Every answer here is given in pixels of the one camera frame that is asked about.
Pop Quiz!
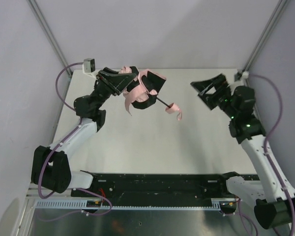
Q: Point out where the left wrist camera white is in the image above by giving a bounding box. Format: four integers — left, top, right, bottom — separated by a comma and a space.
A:
83, 58, 95, 77

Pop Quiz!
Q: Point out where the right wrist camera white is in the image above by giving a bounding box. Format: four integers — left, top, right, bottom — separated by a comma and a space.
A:
234, 71, 249, 82

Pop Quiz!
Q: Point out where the pink folding umbrella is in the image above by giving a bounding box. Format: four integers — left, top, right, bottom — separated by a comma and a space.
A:
119, 66, 182, 121

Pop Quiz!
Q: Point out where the grey cable duct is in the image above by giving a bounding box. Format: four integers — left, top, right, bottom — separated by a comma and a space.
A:
34, 196, 239, 212

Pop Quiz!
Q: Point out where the aluminium frame post right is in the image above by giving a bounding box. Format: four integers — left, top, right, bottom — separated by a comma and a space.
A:
242, 0, 291, 71

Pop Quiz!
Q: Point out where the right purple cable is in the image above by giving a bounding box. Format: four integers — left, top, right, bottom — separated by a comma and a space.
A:
237, 72, 295, 236

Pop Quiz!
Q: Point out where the aluminium frame post left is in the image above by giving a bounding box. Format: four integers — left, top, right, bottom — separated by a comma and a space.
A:
27, 0, 69, 67

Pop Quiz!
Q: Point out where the aluminium frame post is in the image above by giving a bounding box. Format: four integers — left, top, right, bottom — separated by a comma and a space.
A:
27, 0, 69, 67
242, 0, 291, 71

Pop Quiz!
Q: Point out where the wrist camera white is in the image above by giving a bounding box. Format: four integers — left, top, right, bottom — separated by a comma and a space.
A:
234, 71, 249, 82
83, 58, 95, 77

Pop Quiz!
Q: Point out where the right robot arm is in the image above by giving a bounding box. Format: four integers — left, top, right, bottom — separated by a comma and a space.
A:
190, 74, 295, 235

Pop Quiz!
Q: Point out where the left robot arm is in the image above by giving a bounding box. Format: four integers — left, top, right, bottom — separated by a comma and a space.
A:
31, 68, 137, 199

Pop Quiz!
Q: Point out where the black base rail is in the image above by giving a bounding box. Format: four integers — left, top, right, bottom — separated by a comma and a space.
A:
71, 172, 239, 207

